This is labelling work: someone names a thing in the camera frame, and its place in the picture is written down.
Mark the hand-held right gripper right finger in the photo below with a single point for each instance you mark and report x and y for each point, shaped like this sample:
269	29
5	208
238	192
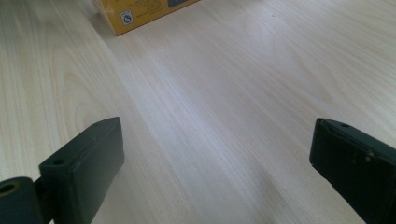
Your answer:
351	168

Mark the yellow cardboard box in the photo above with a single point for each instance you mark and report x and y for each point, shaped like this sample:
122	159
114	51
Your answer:
137	12

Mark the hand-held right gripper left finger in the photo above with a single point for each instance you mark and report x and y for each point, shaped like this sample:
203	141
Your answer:
84	168

